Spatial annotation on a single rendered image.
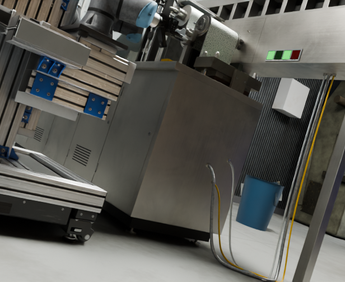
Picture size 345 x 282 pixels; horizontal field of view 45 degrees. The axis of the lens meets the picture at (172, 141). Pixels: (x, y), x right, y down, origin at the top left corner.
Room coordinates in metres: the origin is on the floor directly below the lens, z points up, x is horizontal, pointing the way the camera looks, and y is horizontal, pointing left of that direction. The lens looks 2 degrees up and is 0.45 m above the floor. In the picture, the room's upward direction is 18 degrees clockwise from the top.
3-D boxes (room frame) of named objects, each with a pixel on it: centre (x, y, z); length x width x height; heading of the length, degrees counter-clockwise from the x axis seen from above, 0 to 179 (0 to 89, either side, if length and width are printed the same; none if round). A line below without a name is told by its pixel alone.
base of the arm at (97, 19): (1.71, 0.45, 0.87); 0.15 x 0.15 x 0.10
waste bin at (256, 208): (4.41, -1.08, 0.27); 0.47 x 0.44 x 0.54; 125
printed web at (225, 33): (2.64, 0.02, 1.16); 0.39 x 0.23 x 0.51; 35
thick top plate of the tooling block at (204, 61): (2.41, -0.19, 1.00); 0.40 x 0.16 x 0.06; 125
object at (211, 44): (2.48, -0.09, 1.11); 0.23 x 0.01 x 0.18; 125
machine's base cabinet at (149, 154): (3.26, 0.54, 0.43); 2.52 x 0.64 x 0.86; 35
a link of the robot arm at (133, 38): (2.17, 0.38, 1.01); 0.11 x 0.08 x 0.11; 97
